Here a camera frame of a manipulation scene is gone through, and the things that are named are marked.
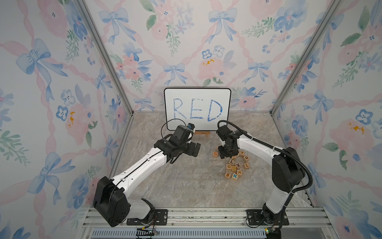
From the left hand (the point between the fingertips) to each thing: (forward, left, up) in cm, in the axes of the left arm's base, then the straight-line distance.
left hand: (193, 143), depth 80 cm
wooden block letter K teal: (-11, -24, -16) cm, 31 cm away
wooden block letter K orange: (-9, -27, -15) cm, 32 cm away
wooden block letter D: (-6, -21, -17) cm, 28 cm away
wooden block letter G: (0, -33, -16) cm, 37 cm away
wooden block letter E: (-11, -20, -16) cm, 28 cm away
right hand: (+1, -20, -13) cm, 23 cm away
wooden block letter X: (-4, -27, -17) cm, 32 cm away
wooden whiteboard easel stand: (+17, -9, -13) cm, 24 cm away
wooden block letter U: (+3, -14, -16) cm, 21 cm away
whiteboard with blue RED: (+26, -7, +2) cm, 27 cm away
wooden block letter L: (-5, -32, -16) cm, 37 cm away
